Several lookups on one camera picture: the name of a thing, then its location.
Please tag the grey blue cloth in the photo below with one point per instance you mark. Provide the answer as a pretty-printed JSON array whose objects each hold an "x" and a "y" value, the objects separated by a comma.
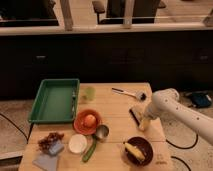
[{"x": 46, "y": 162}]

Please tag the black office chair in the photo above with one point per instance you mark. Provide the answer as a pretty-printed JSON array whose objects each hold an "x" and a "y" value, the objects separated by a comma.
[{"x": 127, "y": 11}]

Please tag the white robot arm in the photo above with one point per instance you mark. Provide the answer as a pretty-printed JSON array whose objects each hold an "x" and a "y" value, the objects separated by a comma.
[{"x": 168, "y": 100}]

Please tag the orange plastic bowl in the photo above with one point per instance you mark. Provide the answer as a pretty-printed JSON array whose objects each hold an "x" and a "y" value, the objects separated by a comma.
[{"x": 78, "y": 122}]

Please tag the green plastic tray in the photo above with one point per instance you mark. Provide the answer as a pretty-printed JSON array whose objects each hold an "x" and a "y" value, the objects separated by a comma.
[{"x": 55, "y": 102}]

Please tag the yellow corn cob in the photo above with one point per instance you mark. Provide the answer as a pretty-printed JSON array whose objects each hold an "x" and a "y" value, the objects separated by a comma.
[{"x": 135, "y": 151}]

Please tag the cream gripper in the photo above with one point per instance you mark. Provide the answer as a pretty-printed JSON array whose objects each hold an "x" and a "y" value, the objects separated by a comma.
[{"x": 144, "y": 124}]

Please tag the small metal cup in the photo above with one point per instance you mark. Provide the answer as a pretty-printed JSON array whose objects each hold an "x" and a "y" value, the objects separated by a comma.
[{"x": 102, "y": 132}]

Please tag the green cucumber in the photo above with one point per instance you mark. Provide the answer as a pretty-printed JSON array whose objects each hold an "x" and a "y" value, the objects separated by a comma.
[{"x": 90, "y": 151}]

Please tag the green plastic cup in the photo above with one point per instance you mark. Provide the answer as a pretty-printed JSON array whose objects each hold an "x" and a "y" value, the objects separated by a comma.
[{"x": 89, "y": 94}]

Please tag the orange fruit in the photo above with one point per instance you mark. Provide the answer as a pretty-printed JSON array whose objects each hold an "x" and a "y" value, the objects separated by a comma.
[{"x": 89, "y": 121}]

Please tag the blue black object on floor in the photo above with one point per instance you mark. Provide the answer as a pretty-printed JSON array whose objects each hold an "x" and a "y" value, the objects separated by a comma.
[{"x": 200, "y": 100}]

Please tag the dark brown plate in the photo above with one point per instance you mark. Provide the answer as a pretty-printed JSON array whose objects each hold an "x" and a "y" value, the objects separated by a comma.
[{"x": 144, "y": 146}]

